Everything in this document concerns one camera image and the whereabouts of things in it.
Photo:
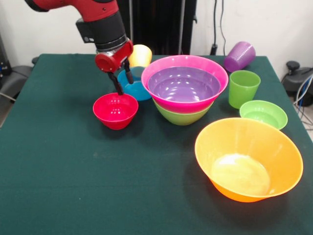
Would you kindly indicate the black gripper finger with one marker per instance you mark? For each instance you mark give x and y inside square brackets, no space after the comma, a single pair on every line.
[128,73]
[116,84]

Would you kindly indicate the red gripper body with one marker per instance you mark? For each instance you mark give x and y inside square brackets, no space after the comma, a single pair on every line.
[115,60]

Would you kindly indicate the small blue bowl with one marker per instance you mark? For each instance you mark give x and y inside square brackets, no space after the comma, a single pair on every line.
[137,91]

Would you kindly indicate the yellow cup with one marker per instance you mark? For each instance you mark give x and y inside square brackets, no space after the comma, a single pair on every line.
[141,56]

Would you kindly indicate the large pink bowl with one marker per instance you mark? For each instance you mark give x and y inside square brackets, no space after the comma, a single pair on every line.
[156,68]

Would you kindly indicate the small red bowl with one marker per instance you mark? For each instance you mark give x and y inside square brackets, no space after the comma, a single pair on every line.
[115,115]

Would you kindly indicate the purple bowl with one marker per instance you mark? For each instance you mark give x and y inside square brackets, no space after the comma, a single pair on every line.
[183,85]

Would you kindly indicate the medium green bowl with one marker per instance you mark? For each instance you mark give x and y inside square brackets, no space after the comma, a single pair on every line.
[183,118]

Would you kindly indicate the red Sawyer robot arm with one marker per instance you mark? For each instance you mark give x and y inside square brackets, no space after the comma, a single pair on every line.
[97,17]

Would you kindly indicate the black robot column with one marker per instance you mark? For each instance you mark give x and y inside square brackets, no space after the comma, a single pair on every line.
[156,24]

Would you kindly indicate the dark green tablecloth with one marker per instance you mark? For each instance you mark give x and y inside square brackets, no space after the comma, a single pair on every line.
[97,171]

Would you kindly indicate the purple cup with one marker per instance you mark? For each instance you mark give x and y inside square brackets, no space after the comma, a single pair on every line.
[239,57]

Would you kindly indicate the green cup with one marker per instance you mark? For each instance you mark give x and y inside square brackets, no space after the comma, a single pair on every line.
[243,90]

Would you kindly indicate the small green bowl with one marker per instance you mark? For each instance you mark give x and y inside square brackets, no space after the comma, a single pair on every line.
[264,115]

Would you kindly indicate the large orange bowl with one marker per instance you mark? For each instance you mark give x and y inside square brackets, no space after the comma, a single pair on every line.
[248,161]

